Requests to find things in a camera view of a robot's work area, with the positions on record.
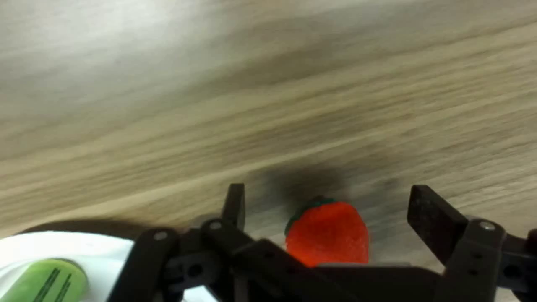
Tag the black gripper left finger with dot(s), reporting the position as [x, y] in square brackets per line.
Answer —
[240, 268]

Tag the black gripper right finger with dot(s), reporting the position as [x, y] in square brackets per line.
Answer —
[480, 252]

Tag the red tomato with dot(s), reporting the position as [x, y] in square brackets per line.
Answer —
[329, 235]

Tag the white paper plate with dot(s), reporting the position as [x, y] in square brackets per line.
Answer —
[84, 248]

